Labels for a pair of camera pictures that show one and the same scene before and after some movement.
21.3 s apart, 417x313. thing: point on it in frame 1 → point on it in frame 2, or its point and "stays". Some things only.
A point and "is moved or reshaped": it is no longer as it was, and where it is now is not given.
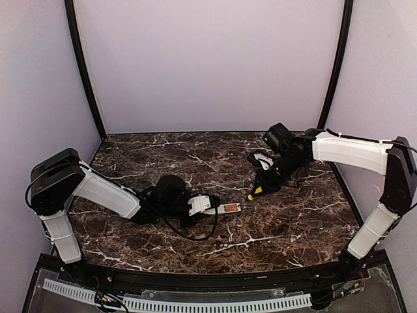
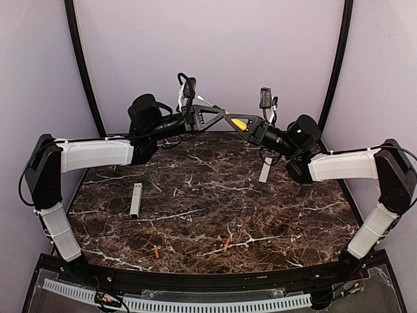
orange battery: x=232 y=207 → x=228 y=242
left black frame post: x=71 y=17 stays
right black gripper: x=266 y=178 → x=259 y=129
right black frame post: x=347 y=23 stays
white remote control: x=226 y=208 is moved or reshaped
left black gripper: x=185 y=214 → x=189 y=118
